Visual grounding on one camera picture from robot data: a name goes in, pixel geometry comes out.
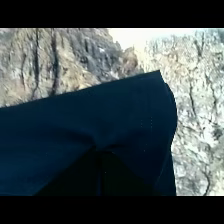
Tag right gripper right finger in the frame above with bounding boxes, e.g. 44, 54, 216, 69
101, 150, 157, 197

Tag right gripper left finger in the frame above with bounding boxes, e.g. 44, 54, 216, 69
35, 150, 101, 197

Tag dark navy garment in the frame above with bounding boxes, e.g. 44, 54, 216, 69
0, 69, 179, 197

